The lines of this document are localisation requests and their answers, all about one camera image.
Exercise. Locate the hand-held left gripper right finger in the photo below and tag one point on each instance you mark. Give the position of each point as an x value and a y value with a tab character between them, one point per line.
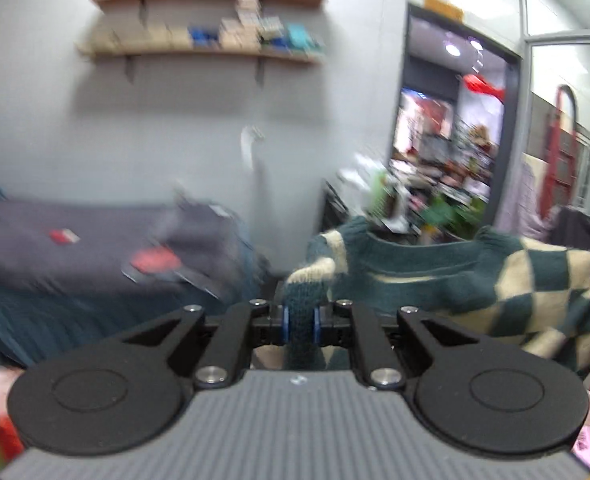
318	326

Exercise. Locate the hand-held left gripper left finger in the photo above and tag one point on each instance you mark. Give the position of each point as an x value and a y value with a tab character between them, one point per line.
286	326

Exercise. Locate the green cream checkered knit sweater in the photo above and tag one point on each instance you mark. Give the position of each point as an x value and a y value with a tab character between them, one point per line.
425	265

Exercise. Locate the black metal storage rack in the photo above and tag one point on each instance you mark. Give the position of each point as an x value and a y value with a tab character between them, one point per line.
334	207

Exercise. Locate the red flat pouch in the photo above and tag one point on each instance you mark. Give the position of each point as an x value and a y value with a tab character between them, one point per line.
152	260

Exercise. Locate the green plant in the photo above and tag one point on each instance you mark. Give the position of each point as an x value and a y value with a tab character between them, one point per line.
450	215

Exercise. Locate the teal bed cover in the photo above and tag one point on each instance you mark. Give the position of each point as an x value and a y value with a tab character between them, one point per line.
75	310

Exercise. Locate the grey bed blanket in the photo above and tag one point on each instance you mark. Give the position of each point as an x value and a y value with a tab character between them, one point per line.
85	240

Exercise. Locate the small red white item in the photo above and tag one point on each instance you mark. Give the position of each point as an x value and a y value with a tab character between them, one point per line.
64	236

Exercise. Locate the pale pink hanging garment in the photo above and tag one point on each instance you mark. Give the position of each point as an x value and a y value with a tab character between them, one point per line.
522	200

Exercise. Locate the dark hanging garment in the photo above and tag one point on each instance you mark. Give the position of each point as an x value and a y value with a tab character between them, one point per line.
585	227

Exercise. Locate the red hanging decoration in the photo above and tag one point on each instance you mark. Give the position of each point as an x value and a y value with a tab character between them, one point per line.
485	86

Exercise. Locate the red ladder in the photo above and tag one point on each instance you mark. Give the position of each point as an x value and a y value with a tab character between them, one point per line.
560	150

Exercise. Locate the red cloth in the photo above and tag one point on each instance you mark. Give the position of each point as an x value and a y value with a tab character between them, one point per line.
5	435

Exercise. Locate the yellow cardboard box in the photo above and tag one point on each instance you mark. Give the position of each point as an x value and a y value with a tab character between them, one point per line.
442	7

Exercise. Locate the black door frame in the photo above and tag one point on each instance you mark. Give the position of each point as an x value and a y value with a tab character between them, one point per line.
402	85

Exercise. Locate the long wooden wall shelf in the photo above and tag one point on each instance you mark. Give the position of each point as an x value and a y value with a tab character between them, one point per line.
200	52

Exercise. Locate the wooden wall shelves with boxes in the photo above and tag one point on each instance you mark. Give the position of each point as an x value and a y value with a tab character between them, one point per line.
240	30

